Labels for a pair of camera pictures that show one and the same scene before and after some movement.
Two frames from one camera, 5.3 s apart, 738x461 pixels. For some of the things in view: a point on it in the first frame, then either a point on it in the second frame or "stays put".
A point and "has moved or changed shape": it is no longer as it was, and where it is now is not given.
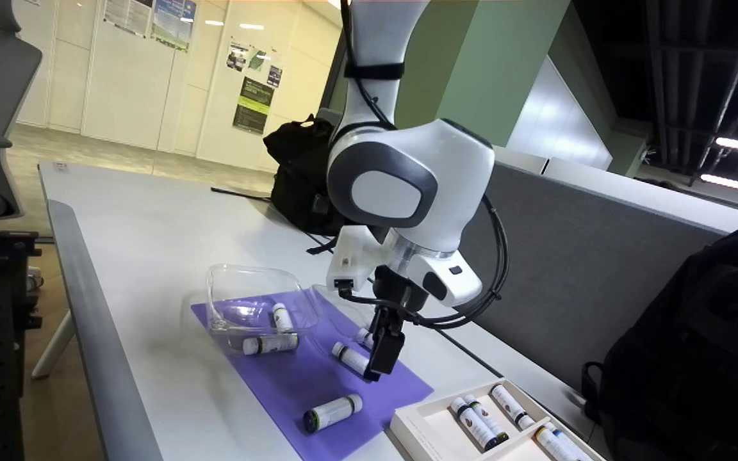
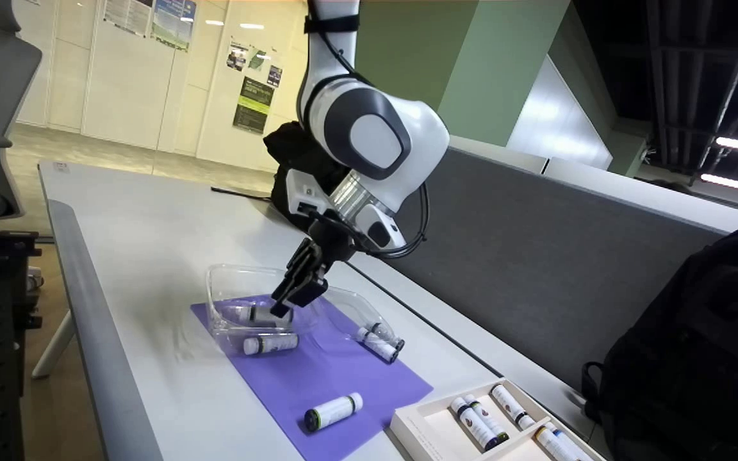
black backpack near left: [700, 376] stays put
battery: [283, 320] has moved or changed shape
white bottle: [274, 340] stays put
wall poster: [252, 109] stays put
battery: [349, 356] has moved or changed shape
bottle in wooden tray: [481, 422] stays put
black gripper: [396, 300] -> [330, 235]
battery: [335, 410] stays put
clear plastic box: [247, 308] stays put
